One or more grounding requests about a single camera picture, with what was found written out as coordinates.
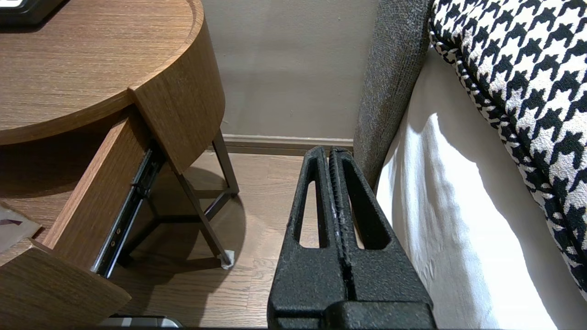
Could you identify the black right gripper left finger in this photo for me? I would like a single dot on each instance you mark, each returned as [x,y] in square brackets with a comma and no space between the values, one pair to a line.
[307,275]

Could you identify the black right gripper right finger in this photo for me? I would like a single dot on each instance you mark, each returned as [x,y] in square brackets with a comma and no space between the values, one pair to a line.
[385,275]

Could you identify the wooden table drawer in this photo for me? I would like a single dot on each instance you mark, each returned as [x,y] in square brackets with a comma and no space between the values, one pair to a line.
[91,197]

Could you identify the white and gold tissue pack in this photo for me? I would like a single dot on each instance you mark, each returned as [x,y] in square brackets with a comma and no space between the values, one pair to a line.
[16,227]

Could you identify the white bed sheet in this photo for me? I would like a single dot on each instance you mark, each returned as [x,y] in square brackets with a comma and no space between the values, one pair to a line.
[458,220]

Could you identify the brown skirting board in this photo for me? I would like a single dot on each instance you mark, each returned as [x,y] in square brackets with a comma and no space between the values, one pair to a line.
[284,143]

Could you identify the grey fabric bed headboard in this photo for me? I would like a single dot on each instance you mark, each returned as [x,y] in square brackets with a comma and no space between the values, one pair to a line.
[390,82]

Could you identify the black white houndstooth pillow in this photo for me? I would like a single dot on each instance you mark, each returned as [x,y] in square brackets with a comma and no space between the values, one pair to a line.
[527,68]

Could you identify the round wooden side table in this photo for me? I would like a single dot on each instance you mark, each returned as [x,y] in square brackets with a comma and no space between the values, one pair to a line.
[91,59]

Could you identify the black and white desk telephone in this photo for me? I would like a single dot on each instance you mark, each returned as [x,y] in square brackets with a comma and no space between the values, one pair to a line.
[23,9]

